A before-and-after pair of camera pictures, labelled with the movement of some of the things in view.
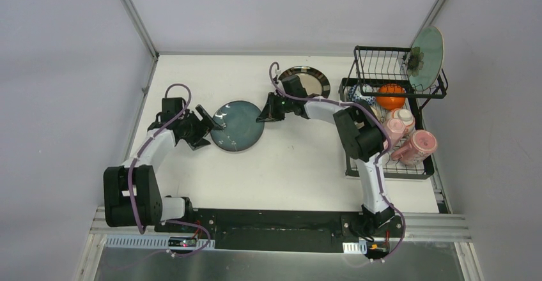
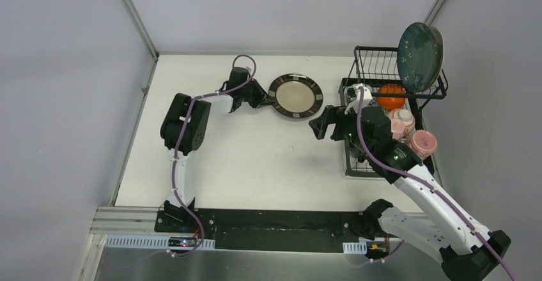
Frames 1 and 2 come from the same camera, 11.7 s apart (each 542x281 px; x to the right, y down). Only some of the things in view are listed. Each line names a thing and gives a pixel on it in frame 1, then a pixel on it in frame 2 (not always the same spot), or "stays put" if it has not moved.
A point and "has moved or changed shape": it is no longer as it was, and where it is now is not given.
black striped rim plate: [314, 81] has moved or changed shape
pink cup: [396, 128] stays put
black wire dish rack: [382, 107] stays put
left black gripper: [197, 128] to [252, 94]
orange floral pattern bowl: [406, 117] stays put
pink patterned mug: [422, 144] stays put
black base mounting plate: [273, 230] stays put
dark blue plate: [242, 133] to [417, 56]
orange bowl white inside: [390, 96] stays put
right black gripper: [271, 113] to [333, 114]
